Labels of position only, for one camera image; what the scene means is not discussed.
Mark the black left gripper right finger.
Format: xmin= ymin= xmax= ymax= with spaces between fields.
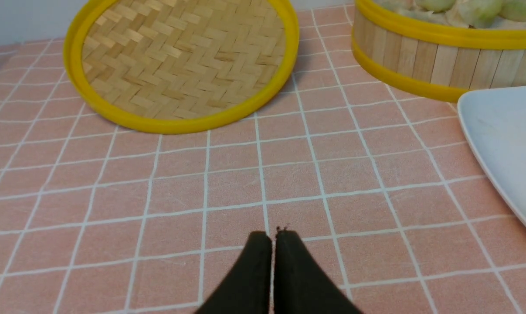
xmin=274 ymin=230 xmax=362 ymax=314

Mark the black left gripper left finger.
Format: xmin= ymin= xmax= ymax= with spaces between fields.
xmin=196 ymin=231 xmax=273 ymax=314

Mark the white square plate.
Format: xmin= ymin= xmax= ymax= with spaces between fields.
xmin=457 ymin=86 xmax=526 ymax=227

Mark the pink checkered tablecloth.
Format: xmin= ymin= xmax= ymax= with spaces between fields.
xmin=0 ymin=5 xmax=526 ymax=314

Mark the bamboo steamer basket yellow rim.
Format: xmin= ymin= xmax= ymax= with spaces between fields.
xmin=352 ymin=0 xmax=526 ymax=102

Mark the bamboo steamer lid yellow rim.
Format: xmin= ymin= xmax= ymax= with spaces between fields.
xmin=64 ymin=0 xmax=299 ymax=134

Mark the green dumpling front left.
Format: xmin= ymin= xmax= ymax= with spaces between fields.
xmin=415 ymin=0 xmax=456 ymax=13

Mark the green dumpling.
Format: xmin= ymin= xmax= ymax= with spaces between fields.
xmin=415 ymin=0 xmax=456 ymax=13
xmin=457 ymin=0 xmax=503 ymax=28

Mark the green dumpling centre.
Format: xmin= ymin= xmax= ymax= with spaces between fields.
xmin=457 ymin=0 xmax=503 ymax=28

